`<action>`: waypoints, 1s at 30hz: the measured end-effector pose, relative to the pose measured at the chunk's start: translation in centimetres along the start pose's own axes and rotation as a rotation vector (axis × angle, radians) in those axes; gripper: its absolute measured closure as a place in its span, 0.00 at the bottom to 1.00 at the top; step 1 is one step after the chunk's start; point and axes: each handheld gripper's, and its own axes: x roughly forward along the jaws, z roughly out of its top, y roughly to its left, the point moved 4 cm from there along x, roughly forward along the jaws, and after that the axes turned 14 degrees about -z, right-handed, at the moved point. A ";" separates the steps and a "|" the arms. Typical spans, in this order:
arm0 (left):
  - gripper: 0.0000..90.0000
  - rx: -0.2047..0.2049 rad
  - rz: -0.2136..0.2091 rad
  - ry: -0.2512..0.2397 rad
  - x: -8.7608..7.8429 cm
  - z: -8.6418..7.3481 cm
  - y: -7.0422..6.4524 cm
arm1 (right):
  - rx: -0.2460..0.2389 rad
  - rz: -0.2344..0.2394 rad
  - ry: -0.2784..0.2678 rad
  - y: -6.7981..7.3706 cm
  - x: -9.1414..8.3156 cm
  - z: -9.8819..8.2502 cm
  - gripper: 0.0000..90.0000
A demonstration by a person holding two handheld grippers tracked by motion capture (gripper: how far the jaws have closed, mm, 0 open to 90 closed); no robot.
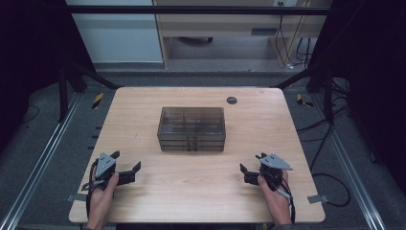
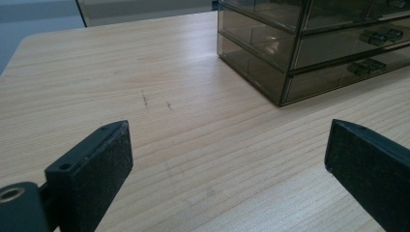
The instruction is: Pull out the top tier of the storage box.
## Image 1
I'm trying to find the white cabinet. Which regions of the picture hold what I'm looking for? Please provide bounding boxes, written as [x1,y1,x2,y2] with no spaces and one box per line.
[65,0,165,64]

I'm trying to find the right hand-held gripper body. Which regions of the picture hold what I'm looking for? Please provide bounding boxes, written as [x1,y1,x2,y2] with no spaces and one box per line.
[259,152,294,193]

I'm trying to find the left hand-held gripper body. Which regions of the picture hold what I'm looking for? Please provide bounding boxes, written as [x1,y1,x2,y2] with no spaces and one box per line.
[94,151,120,191]

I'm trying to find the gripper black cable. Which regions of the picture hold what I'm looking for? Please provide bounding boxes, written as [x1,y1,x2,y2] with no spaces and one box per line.
[80,159,100,219]
[280,176,297,224]

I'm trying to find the thin black floor cable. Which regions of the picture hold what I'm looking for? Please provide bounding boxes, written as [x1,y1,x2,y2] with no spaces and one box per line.
[21,104,41,125]

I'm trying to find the aluminium floor rail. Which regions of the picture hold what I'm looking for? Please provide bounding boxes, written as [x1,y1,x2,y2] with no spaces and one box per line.
[310,93,388,230]
[0,91,83,230]

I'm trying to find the clear grey drawer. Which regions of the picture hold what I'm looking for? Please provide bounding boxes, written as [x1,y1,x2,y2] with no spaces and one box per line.
[159,144,225,152]

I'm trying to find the clear grey drawer box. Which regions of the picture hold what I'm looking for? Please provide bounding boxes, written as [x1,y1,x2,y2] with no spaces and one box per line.
[156,106,227,152]

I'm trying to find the black curtain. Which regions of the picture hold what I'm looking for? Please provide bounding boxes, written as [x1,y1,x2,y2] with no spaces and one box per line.
[0,0,98,152]
[308,0,406,195]

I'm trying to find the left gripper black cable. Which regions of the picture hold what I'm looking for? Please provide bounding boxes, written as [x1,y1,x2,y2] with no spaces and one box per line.
[80,159,100,219]

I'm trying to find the hanging black cables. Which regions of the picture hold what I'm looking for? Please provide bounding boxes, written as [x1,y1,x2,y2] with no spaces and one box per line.
[275,1,313,70]

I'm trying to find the person's right hand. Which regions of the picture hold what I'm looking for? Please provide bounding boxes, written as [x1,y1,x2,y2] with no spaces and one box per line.
[257,170,294,223]

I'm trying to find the grey tape tab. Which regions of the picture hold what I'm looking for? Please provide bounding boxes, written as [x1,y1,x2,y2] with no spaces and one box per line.
[306,194,330,205]
[65,193,87,203]

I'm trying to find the grey cable plug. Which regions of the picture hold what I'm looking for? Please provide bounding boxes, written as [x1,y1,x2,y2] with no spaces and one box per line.
[80,179,105,192]
[277,188,294,201]

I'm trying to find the black horizontal frame bar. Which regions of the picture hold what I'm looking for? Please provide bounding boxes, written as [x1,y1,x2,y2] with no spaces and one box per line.
[65,5,333,16]

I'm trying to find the black metal stand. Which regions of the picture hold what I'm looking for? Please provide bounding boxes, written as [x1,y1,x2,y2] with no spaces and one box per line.
[272,62,337,125]
[56,59,122,123]

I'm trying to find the person's left hand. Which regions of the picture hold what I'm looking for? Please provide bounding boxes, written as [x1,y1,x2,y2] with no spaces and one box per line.
[86,172,120,222]

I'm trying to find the light wooden desk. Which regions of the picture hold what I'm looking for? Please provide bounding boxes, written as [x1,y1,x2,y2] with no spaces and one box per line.
[152,0,333,69]

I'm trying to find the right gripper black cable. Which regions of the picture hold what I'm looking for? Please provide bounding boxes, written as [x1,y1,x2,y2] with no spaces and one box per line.
[280,176,297,224]

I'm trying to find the yellow black striped tape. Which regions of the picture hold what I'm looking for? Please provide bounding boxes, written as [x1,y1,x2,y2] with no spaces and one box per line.
[92,92,105,110]
[296,93,315,108]

